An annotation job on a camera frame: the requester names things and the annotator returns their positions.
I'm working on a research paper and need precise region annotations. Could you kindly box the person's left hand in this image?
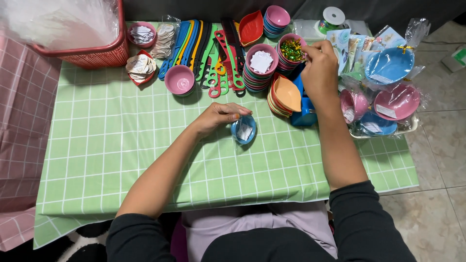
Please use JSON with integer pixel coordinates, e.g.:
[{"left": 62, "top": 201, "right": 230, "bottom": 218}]
[{"left": 192, "top": 102, "right": 253, "bottom": 141}]

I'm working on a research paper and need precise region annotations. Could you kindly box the person's right hand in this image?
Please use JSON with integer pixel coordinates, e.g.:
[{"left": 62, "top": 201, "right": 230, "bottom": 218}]
[{"left": 300, "top": 40, "right": 341, "bottom": 110}]

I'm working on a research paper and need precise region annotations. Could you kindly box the small blue bowl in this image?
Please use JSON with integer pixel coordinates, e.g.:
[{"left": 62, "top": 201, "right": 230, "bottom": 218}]
[
  {"left": 230, "top": 114, "right": 258, "bottom": 146},
  {"left": 358, "top": 111, "right": 398, "bottom": 137}
]

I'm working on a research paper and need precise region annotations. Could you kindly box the white paper slip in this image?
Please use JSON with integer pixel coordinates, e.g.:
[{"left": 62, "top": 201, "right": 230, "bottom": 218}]
[{"left": 237, "top": 124, "right": 253, "bottom": 142}]

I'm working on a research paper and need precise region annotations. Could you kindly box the bowl stack with twist ties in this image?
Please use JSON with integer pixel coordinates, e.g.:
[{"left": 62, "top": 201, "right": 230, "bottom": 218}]
[{"left": 275, "top": 33, "right": 308, "bottom": 76}]

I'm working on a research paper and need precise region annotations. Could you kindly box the bundle of floral card packets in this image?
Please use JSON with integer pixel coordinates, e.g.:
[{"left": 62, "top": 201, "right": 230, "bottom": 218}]
[{"left": 325, "top": 25, "right": 406, "bottom": 79}]

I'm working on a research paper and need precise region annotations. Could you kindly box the heap of green gold ties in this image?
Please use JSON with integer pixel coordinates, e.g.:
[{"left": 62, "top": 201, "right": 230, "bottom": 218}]
[{"left": 280, "top": 38, "right": 306, "bottom": 62}]

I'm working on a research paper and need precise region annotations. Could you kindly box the stack of leaf-shaped dishes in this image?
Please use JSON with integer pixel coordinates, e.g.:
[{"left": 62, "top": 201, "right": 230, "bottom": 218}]
[{"left": 267, "top": 72, "right": 303, "bottom": 118}]

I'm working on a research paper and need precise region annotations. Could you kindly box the blue plastic container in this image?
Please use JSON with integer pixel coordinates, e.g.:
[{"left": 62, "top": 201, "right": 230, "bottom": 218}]
[{"left": 289, "top": 63, "right": 318, "bottom": 127}]

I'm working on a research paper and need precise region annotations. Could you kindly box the wrapped small pink bowl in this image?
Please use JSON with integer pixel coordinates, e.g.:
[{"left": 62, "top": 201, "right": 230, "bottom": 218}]
[{"left": 339, "top": 88, "right": 371, "bottom": 125}]

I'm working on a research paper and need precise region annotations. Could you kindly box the white plastic box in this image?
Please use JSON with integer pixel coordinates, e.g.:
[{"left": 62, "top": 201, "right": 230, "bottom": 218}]
[{"left": 292, "top": 18, "right": 371, "bottom": 43}]

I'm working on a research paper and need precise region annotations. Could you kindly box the empty pink plastic bowl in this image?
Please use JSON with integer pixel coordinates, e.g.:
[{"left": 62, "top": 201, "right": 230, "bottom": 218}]
[{"left": 164, "top": 64, "right": 196, "bottom": 97}]

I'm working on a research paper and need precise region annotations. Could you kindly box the green ribbon spool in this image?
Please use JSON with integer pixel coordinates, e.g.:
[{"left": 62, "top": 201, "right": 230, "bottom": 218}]
[{"left": 318, "top": 6, "right": 346, "bottom": 36}]

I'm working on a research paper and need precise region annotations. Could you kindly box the bowl stack with white cards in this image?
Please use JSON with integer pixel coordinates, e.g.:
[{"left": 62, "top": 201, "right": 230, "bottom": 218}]
[{"left": 242, "top": 43, "right": 280, "bottom": 93}]

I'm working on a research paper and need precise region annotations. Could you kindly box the row of coloured plastic combs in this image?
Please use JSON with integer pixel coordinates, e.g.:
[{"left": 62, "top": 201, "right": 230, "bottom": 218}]
[{"left": 158, "top": 17, "right": 247, "bottom": 99}]

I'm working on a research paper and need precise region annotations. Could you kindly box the wrapped large blue bowl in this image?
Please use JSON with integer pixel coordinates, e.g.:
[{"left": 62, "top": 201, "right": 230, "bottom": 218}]
[{"left": 364, "top": 45, "right": 416, "bottom": 86}]

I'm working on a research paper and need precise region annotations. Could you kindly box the stack of empty coloured bowls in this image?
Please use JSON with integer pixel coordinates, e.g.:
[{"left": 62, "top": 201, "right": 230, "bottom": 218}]
[{"left": 263, "top": 5, "right": 291, "bottom": 39}]

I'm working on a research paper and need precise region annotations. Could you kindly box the wrapped small blue bowl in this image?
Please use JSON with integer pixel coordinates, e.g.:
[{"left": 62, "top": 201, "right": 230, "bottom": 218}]
[{"left": 358, "top": 111, "right": 398, "bottom": 137}]

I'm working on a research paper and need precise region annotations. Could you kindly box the wrapped large pink bowl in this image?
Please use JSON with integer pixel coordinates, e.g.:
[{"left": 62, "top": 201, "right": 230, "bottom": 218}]
[{"left": 374, "top": 83, "right": 422, "bottom": 122}]

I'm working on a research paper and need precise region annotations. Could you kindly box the green checked tablecloth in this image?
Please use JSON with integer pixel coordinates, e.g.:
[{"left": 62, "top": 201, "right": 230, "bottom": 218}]
[{"left": 33, "top": 21, "right": 420, "bottom": 250}]

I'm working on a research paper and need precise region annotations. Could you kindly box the red leaf-shaped dish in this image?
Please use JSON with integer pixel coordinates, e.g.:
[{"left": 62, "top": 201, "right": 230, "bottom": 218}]
[{"left": 238, "top": 10, "right": 264, "bottom": 47}]

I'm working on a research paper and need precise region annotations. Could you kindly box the red dish with round tags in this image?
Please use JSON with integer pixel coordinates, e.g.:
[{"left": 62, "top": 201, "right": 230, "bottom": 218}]
[{"left": 125, "top": 49, "right": 157, "bottom": 86}]

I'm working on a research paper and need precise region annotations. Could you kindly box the pack of round paper tags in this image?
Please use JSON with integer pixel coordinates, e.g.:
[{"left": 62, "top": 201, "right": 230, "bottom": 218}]
[{"left": 150, "top": 15, "right": 181, "bottom": 60}]

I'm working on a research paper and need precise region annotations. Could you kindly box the white plastic tray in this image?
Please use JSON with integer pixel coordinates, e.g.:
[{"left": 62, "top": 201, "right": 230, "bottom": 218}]
[{"left": 349, "top": 112, "right": 420, "bottom": 140}]

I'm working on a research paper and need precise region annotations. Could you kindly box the pink bowl with paper slips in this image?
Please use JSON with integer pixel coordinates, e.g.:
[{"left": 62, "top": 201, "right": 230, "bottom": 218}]
[{"left": 126, "top": 21, "right": 158, "bottom": 49}]

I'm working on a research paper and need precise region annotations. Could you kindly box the person's lilac garment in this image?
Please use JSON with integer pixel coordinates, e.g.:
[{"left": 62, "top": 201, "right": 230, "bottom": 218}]
[{"left": 181, "top": 201, "right": 338, "bottom": 262}]

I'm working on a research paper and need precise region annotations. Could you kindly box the white and green box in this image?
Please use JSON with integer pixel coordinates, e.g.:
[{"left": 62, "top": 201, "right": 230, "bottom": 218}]
[{"left": 441, "top": 44, "right": 466, "bottom": 73}]

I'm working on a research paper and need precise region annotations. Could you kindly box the red plastic basket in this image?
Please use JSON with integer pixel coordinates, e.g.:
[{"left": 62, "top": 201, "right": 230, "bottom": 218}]
[{"left": 31, "top": 0, "right": 130, "bottom": 70}]

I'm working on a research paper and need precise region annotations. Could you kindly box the person's black long-sleeved top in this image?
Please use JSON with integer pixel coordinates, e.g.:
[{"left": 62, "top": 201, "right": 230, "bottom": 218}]
[{"left": 106, "top": 180, "right": 418, "bottom": 262}]

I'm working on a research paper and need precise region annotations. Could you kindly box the black and white rug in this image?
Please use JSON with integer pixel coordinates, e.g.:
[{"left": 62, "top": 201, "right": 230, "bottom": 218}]
[{"left": 55, "top": 219, "right": 114, "bottom": 262}]

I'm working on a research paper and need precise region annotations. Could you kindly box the heap of clear plastic bags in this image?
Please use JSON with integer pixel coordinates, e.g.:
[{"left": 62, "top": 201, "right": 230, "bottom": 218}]
[{"left": 0, "top": 0, "right": 120, "bottom": 51}]

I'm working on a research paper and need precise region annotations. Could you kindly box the pink checked cloth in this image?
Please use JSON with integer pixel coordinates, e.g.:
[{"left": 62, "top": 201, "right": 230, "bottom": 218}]
[{"left": 0, "top": 34, "right": 62, "bottom": 252}]

